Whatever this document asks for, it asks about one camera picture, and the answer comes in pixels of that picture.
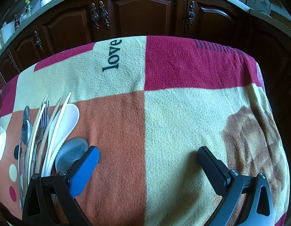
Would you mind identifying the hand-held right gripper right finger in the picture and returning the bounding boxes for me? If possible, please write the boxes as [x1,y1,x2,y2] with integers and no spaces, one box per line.
[197,146,275,226]

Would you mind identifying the grey stone countertop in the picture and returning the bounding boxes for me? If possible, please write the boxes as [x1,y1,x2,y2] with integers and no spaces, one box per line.
[0,0,291,60]

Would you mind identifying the white plastic rice spoon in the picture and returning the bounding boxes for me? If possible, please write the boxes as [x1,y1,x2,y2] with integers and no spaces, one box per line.
[41,103,80,177]

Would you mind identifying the brown wooden chopstick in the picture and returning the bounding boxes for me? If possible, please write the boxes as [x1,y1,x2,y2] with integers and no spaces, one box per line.
[35,97,62,176]

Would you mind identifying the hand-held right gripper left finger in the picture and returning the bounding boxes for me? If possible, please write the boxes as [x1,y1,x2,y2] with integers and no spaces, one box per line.
[22,146,100,226]

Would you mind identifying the printed patchwork blanket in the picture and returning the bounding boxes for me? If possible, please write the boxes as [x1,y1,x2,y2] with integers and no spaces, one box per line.
[0,36,291,226]

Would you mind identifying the white chopstick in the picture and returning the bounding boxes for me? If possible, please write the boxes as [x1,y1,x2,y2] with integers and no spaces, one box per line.
[42,92,72,177]

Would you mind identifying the large metal spoon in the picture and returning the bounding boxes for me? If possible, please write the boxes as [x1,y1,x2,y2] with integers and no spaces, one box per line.
[55,137,89,177]

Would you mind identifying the brown wooden base cabinets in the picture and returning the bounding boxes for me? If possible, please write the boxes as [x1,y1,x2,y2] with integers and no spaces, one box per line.
[0,0,291,113]

